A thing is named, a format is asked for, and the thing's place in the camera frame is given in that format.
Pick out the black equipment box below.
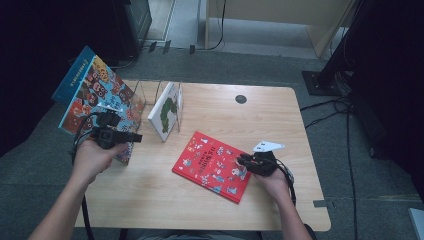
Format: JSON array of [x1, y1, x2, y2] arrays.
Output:
[[111, 0, 153, 66]]

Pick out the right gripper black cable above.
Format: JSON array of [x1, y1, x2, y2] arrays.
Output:
[[275, 159, 298, 207]]

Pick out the thin black hanging cable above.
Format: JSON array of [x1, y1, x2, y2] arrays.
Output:
[[194, 0, 228, 52]]

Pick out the person's left hand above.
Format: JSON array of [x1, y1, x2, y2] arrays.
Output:
[[72, 138, 130, 185]]

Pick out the light wooden cabinet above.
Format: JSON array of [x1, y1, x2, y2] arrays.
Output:
[[204, 0, 355, 59]]

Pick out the person's right hand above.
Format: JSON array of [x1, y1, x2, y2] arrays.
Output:
[[254, 170, 291, 203]]

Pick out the black floor cables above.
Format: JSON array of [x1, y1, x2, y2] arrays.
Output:
[[299, 94, 359, 240]]

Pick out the red picture book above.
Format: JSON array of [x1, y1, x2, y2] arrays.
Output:
[[171, 130, 253, 205]]

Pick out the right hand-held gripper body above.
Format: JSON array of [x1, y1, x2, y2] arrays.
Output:
[[251, 140, 286, 177]]

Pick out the clear wire book rack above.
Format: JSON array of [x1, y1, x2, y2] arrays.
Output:
[[130, 79, 185, 135]]

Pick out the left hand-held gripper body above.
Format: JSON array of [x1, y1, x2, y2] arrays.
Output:
[[89, 103, 126, 150]]

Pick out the animal faces picture book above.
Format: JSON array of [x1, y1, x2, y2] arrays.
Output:
[[51, 45, 146, 165]]

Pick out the white book with green caterpillar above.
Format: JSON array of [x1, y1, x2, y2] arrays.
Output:
[[147, 81, 184, 143]]

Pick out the white box corner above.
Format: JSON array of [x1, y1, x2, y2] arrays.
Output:
[[408, 207, 424, 240]]

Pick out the black stand base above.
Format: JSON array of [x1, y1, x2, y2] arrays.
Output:
[[301, 69, 345, 98]]

